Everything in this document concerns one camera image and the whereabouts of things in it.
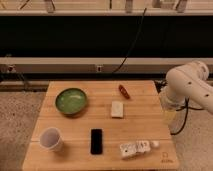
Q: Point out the green ceramic bowl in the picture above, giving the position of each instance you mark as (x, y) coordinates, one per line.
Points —
(71, 101)

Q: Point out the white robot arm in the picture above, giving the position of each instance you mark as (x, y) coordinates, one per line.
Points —
(186, 81)

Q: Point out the black smartphone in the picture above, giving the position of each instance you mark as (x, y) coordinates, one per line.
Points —
(96, 146)

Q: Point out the white printed carton box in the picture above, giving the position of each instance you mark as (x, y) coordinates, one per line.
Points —
(133, 148)

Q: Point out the small white cap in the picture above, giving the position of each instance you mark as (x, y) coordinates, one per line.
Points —
(155, 144)

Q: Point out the white paper cup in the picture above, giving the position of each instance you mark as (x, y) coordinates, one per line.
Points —
(50, 139)

